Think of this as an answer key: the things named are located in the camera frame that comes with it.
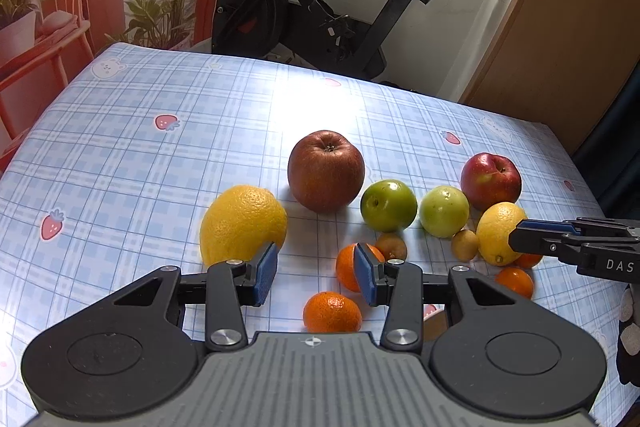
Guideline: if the small brown kiwi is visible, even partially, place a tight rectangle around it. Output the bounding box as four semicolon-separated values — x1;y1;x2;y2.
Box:
451;229;480;262
375;233;408;260

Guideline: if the small orange tangerine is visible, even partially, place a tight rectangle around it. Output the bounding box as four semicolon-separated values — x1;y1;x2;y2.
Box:
303;291;362;334

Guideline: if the dark purple mangosteen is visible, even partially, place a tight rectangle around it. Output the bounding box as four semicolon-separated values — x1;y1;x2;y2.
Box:
423;303;448;341

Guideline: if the large yellow lemon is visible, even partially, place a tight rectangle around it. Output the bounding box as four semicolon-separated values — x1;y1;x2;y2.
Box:
200;185;288;268

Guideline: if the smaller yellow lemon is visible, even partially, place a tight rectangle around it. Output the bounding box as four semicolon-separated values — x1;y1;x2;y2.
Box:
476;202;527;267

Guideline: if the dark green round fruit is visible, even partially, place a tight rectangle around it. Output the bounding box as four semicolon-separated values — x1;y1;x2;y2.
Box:
360;179;418;233

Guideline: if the light green round fruit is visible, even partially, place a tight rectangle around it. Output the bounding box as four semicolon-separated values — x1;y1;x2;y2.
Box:
419;185;470;239

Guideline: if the shiny red apple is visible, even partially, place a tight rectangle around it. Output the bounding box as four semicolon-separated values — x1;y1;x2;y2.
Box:
460;153;522;211

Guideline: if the dull red apple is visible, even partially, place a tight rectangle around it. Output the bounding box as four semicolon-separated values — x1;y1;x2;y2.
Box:
288;130;366;213

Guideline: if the blue plaid tablecloth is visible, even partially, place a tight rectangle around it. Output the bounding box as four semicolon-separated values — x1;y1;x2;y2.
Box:
1;44;601;426

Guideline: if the wooden door panel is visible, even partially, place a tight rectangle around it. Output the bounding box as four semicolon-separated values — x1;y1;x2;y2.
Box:
460;0;639;153

